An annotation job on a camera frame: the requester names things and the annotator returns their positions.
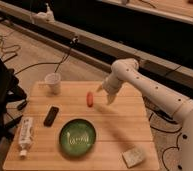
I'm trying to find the orange red pepper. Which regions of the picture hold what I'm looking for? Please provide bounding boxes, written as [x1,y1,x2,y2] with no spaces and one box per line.
[86,92,93,107]

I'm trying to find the white tube with cap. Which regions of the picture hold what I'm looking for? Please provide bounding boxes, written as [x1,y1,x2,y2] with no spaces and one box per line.
[18,117,33,158]

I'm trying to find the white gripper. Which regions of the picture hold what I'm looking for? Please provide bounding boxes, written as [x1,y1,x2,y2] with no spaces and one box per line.
[96,75,123,105]

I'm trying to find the white sponge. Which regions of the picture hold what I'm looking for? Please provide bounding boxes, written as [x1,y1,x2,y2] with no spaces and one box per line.
[122,146,145,168]

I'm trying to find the white paper cup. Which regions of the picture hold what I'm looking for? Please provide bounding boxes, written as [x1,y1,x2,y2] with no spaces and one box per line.
[44,73,61,94]

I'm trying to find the black cables near robot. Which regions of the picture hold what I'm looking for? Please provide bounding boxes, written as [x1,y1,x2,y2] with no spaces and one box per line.
[146,99,188,171]

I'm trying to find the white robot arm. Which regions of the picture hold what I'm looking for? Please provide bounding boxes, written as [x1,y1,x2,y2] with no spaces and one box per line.
[97,58,193,171]

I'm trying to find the black chair frame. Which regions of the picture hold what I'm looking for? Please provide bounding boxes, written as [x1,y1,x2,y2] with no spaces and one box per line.
[0,42,28,164]

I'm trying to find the black cable on floor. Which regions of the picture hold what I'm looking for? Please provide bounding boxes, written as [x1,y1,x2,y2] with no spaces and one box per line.
[13,36,80,77]

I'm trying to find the green round plate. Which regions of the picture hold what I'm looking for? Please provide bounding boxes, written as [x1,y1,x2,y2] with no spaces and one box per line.
[59,119,96,157]

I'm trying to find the black remote control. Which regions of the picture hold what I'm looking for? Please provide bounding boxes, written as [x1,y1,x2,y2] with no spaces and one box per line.
[43,106,59,127]

